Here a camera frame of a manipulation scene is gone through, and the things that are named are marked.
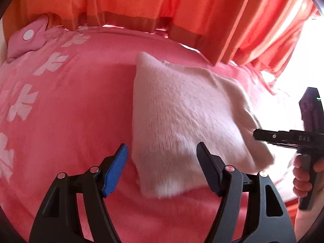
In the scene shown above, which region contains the pink pillow with white dot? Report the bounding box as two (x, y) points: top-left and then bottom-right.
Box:
(7, 15), (48, 63)

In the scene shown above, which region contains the orange curtain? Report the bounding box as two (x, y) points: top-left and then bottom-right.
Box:
(3, 0), (317, 76)

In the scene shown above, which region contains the person's right hand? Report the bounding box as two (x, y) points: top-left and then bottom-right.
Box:
(293, 155), (324, 197)

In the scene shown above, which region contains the pink floral bed blanket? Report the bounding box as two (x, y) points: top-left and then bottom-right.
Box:
(1, 27), (287, 242)

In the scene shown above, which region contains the white fuzzy small sweater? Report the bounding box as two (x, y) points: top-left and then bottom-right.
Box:
(132, 52), (274, 198)

